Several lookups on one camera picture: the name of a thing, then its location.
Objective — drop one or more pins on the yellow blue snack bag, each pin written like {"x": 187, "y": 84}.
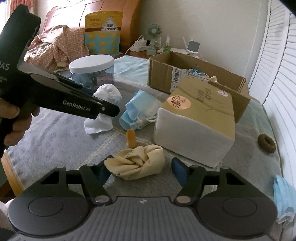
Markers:
{"x": 102, "y": 32}

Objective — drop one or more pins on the person's left hand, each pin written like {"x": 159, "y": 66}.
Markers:
{"x": 19, "y": 126}

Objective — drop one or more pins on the wooden headboard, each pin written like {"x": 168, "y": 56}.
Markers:
{"x": 72, "y": 14}

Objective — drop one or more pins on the white power strip charger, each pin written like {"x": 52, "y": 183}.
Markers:
{"x": 139, "y": 45}

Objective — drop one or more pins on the pink floral garment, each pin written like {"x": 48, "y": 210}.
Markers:
{"x": 57, "y": 47}

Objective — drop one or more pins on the brown tissue pack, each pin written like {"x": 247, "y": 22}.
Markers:
{"x": 197, "y": 121}

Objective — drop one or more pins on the green desk fan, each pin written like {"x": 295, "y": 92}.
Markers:
{"x": 154, "y": 32}

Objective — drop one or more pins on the green small bottle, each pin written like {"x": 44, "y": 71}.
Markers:
{"x": 166, "y": 46}

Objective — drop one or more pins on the beige knotted cloth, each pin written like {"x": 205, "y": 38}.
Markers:
{"x": 137, "y": 163}

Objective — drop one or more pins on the orange finger cot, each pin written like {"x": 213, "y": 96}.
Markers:
{"x": 131, "y": 141}

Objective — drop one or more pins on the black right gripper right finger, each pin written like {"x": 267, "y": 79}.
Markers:
{"x": 191, "y": 180}

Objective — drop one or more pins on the blue face mask pile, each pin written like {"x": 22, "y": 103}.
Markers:
{"x": 140, "y": 111}

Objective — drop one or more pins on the white louvered door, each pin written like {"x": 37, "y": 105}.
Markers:
{"x": 273, "y": 82}

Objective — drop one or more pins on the white sock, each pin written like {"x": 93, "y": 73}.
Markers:
{"x": 103, "y": 123}

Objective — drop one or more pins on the brown hair scrunchie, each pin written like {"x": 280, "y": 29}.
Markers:
{"x": 266, "y": 143}

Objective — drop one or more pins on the open cardboard box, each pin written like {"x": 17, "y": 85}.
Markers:
{"x": 167, "y": 69}

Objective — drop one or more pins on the blue jar white lid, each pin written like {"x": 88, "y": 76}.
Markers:
{"x": 92, "y": 71}

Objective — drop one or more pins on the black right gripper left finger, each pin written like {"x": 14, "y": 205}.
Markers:
{"x": 93, "y": 178}

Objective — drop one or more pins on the white router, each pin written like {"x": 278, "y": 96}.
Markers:
{"x": 177, "y": 50}

